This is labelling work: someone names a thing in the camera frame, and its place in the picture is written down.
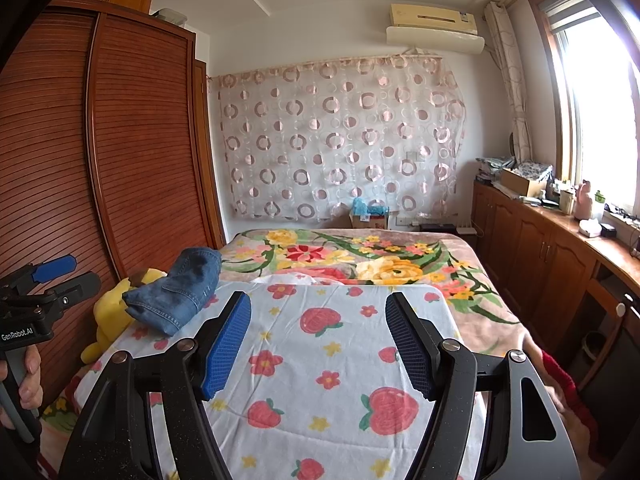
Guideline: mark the wooden slatted wardrobe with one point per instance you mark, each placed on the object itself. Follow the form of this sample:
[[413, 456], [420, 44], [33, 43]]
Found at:
[[150, 135]]

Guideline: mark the pink figurine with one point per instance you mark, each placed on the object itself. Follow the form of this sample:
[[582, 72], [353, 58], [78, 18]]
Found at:
[[585, 202]]

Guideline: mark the yellow plush toy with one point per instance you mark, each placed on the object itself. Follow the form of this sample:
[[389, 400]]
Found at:
[[110, 310]]

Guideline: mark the wooden cabinet counter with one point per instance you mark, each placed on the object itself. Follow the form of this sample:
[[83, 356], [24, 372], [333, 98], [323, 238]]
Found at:
[[540, 260]]

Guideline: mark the white tissue pack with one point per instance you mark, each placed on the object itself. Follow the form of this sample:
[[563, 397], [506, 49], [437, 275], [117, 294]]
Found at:
[[590, 227]]

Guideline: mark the blue jeans pants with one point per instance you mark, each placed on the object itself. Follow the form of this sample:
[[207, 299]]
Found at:
[[175, 285]]

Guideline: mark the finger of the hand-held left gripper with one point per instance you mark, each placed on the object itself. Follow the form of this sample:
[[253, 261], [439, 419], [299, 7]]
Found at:
[[55, 267], [80, 285]]

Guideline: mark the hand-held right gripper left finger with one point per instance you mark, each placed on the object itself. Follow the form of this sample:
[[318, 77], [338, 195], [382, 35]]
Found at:
[[225, 345]]

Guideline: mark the white storage box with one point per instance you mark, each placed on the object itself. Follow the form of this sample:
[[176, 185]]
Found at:
[[172, 16]]

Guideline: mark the patterned window drape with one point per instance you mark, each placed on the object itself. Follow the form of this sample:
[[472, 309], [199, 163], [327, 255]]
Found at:
[[512, 75]]

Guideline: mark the red cloth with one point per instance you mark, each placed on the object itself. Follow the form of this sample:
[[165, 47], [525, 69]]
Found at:
[[560, 370]]

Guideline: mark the strawberry print sheet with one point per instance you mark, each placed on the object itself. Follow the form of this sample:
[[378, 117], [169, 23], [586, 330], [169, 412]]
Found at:
[[320, 360]]

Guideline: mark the green-capped bottle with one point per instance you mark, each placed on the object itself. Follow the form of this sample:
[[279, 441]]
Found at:
[[599, 205]]

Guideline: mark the circle-patterned sheer curtain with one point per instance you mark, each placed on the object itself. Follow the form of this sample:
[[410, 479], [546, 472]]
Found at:
[[340, 140]]

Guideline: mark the person's left hand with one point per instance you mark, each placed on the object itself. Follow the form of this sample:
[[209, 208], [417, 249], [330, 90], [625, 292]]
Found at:
[[30, 385]]

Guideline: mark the wall air conditioner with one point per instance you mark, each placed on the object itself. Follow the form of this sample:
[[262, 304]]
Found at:
[[435, 35]]

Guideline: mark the cardboard box with blue bag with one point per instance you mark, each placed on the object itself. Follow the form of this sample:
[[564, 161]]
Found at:
[[370, 220]]

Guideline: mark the floral blanket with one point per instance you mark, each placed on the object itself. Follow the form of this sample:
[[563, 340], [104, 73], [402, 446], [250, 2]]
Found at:
[[400, 250]]

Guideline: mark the patterned fabric pile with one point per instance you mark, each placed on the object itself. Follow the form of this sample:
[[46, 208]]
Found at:
[[492, 167]]

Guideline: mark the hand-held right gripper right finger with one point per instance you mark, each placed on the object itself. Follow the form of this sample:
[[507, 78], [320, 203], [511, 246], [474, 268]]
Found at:
[[410, 347]]

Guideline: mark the open cardboard box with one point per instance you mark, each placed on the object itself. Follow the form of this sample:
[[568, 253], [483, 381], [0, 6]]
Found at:
[[520, 185]]

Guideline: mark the small black box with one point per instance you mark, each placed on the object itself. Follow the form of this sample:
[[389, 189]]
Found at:
[[609, 230]]

